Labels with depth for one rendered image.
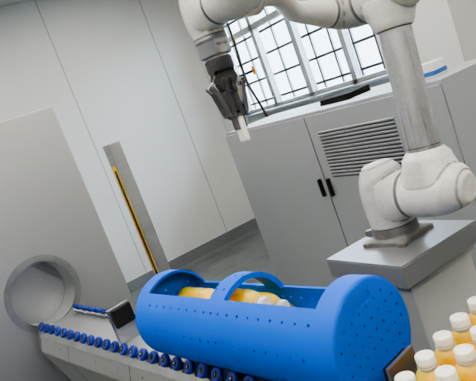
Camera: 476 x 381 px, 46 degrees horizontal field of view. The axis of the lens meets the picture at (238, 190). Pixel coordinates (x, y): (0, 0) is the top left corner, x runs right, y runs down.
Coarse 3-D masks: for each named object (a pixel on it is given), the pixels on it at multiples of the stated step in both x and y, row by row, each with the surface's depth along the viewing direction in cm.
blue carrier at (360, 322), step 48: (144, 288) 185; (240, 288) 181; (288, 288) 162; (336, 288) 124; (384, 288) 129; (144, 336) 182; (192, 336) 158; (240, 336) 140; (288, 336) 127; (336, 336) 117; (384, 336) 127
